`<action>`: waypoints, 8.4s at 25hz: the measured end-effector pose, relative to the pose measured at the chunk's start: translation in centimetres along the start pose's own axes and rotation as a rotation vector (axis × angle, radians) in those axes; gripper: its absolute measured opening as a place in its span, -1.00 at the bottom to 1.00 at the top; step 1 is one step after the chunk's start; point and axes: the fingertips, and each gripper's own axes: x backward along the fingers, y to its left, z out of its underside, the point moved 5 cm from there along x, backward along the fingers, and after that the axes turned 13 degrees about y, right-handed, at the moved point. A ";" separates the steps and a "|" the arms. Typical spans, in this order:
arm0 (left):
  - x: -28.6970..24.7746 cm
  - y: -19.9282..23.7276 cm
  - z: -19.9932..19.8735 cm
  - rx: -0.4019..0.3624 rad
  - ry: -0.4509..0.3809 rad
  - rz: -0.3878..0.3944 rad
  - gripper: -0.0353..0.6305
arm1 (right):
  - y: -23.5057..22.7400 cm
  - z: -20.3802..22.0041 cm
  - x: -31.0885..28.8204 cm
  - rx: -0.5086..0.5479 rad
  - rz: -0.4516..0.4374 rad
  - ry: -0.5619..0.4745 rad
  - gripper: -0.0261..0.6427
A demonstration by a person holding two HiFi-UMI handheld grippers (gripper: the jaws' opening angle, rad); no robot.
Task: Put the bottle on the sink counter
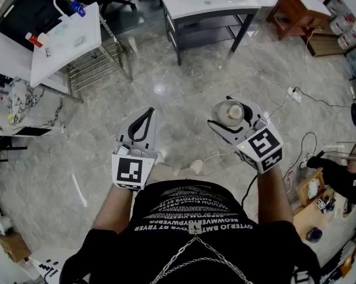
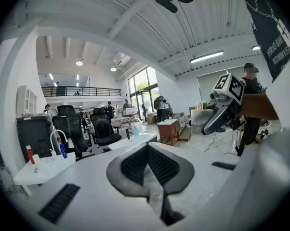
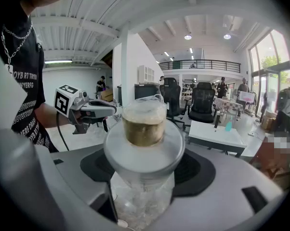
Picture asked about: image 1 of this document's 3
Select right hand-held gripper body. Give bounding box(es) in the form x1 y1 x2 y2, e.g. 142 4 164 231
233 112 285 175

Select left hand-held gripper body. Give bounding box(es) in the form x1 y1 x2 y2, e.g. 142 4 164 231
111 140 160 192

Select beige round cap object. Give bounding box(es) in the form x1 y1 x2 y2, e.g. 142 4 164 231
211 98 245 130

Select person's left forearm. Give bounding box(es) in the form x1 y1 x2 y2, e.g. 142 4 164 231
91 183 135 234

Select person's right forearm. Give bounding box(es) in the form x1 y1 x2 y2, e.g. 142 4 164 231
255 164 294 227

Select person's white left shoe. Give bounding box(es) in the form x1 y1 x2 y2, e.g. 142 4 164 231
154 150 167 166

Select person's white shoe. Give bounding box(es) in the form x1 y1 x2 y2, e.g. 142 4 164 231
189 159 204 176
154 150 167 166

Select person's beige trousers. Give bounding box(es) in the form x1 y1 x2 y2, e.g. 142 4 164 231
144 160 197 186

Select white power strip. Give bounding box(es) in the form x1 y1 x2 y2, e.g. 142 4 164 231
286 86 303 104

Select person's white right shoe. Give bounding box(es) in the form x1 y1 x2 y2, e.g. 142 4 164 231
189 159 204 176

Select small open wooden box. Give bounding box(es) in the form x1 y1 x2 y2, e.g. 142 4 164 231
296 168 327 208

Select steel rack stand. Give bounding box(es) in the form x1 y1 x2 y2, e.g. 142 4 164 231
66 13 134 96

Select marble patterned slab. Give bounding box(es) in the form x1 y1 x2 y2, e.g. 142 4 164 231
0 77 66 138

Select white washbasin slab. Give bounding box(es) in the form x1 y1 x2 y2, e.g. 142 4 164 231
30 1 102 88

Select wooden crate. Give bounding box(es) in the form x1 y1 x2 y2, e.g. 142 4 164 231
306 32 349 59

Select dark purple jar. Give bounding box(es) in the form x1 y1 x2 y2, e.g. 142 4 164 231
306 227 324 244

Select brown wooden cabinet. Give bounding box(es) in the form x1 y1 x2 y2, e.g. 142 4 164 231
266 0 333 41

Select black printed t-shirt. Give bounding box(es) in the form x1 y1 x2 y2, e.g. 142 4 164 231
59 180 321 284

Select row of clear water jugs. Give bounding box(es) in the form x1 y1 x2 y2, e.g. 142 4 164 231
326 0 356 50

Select white printed board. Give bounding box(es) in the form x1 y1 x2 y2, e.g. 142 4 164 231
28 246 78 284

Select brown cardboard box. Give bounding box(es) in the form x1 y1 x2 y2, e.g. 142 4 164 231
0 231 33 263

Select black cabinet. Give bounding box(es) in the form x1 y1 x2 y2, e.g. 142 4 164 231
0 0 77 53

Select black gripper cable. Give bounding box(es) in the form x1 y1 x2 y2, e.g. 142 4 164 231
241 174 259 210

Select thin black floor cable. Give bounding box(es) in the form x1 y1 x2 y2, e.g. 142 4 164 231
295 86 354 109

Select long white cable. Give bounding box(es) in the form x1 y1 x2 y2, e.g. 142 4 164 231
267 29 318 121

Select silver chain necklace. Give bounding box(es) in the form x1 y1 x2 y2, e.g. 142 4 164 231
149 225 255 284

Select dark grey vanity frame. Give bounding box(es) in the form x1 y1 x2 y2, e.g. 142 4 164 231
162 6 255 67

